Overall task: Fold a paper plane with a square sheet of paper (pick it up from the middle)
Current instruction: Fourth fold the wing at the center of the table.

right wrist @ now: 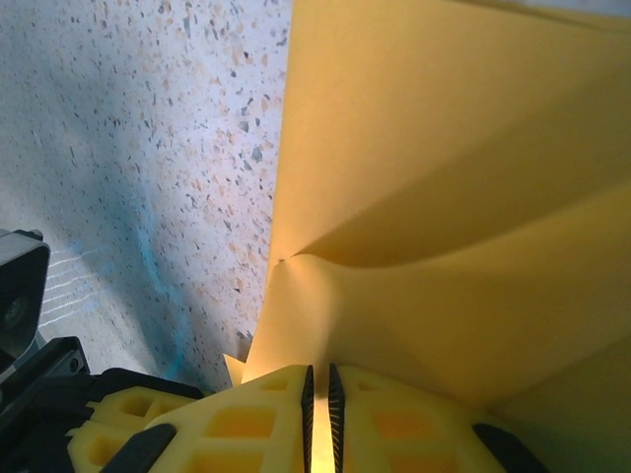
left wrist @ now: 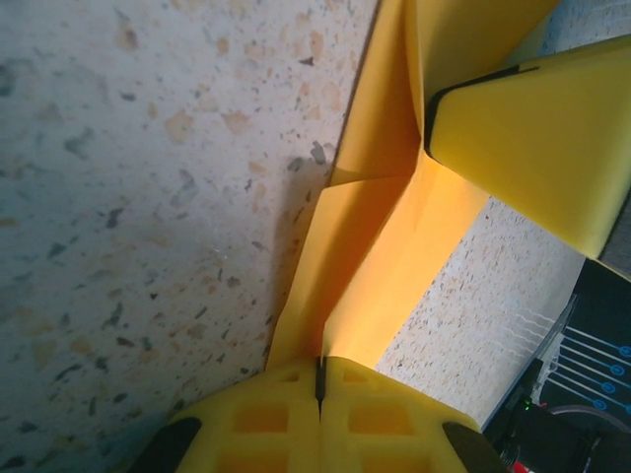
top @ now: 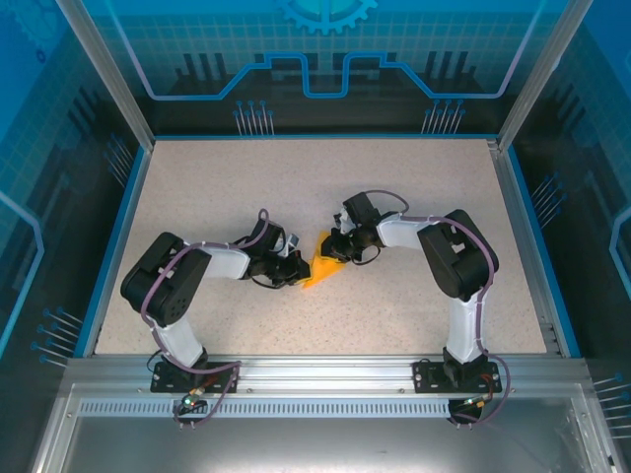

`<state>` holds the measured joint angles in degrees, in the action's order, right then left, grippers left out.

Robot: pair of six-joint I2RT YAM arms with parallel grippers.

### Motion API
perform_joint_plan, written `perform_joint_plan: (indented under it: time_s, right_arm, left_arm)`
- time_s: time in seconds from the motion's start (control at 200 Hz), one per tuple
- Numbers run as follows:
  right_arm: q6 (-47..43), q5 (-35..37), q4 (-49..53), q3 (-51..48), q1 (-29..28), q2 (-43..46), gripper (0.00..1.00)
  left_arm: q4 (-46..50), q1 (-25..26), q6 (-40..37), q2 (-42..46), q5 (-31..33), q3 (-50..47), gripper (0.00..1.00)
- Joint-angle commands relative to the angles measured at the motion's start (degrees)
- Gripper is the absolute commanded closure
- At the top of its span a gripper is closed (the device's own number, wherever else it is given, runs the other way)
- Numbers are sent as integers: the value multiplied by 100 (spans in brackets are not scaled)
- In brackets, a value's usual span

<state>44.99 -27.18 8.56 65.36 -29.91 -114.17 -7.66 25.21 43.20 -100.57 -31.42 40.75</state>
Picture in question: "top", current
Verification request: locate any yellow cloth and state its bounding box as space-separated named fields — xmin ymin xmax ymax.
xmin=300 ymin=230 xmax=349 ymax=292

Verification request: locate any blue table edge strip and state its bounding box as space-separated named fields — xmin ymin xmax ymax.
xmin=73 ymin=145 xmax=155 ymax=359
xmin=505 ymin=146 xmax=583 ymax=359

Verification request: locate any metal tray panel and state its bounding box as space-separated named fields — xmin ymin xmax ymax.
xmin=29 ymin=383 xmax=620 ymax=473

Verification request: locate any aluminium frame rail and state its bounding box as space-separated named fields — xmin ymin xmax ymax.
xmin=66 ymin=354 xmax=596 ymax=395

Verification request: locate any slotted metal cable duct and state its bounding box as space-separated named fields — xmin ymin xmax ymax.
xmin=77 ymin=399 xmax=578 ymax=419

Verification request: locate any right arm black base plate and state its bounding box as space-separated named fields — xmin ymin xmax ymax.
xmin=412 ymin=359 xmax=500 ymax=394

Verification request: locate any left cable connector with light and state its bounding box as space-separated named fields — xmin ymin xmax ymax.
xmin=177 ymin=386 xmax=207 ymax=411

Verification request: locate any cable connector with light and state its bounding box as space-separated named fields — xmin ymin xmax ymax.
xmin=460 ymin=391 xmax=497 ymax=410
xmin=177 ymin=386 xmax=207 ymax=411

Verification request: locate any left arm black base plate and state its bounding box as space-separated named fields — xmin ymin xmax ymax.
xmin=151 ymin=361 xmax=242 ymax=394

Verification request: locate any aluminium side rail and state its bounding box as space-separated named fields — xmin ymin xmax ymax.
xmin=486 ymin=139 xmax=566 ymax=359

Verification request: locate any right cable connector with light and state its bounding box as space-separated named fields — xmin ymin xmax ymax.
xmin=460 ymin=391 xmax=497 ymax=410

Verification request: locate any aluminium frame post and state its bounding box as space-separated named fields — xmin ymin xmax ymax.
xmin=54 ymin=0 xmax=157 ymax=149
xmin=495 ymin=0 xmax=593 ymax=149

